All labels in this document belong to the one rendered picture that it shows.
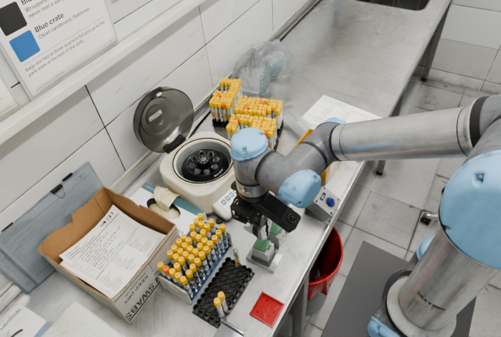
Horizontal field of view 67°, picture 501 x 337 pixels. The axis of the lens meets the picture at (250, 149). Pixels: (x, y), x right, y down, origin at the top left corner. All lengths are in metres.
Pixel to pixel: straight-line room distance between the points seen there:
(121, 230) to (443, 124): 0.91
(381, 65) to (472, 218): 1.43
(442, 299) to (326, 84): 1.20
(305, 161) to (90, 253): 0.71
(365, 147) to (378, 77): 1.08
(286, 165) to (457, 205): 0.35
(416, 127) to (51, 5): 0.82
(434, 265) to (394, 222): 1.73
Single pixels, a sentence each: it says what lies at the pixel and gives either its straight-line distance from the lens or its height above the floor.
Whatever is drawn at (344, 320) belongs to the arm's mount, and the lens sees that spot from 0.99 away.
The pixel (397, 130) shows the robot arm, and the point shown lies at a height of 1.44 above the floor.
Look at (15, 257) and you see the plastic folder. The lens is 1.22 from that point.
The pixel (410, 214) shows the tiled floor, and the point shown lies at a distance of 2.38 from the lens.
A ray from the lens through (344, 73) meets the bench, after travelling 1.77.
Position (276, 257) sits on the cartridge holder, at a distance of 1.12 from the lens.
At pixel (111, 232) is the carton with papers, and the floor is 0.94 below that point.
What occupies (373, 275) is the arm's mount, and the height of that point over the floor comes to 0.95.
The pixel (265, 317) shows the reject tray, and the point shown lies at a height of 0.88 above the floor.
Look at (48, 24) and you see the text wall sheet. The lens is 1.03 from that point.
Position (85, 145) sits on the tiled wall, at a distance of 1.20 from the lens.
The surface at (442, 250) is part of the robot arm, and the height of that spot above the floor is 1.41.
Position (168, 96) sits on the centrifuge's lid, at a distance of 1.29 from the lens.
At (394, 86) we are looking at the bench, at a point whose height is 0.88.
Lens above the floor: 1.87
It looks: 46 degrees down
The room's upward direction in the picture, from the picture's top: 6 degrees counter-clockwise
